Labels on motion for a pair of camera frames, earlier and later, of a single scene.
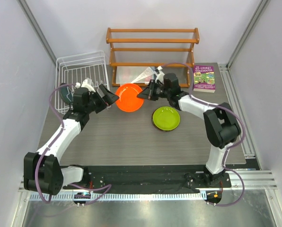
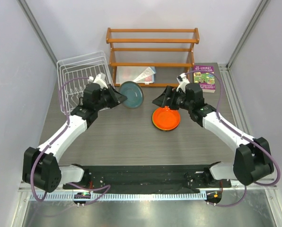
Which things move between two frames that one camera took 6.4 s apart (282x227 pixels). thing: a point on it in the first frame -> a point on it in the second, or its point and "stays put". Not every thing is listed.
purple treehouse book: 204,79 stays put
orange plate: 128,101 -> 166,118
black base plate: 148,177 stays put
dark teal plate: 67,93 -> 134,93
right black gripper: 149,92 -> 162,100
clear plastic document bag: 135,74 stays put
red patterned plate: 156,127 stays put
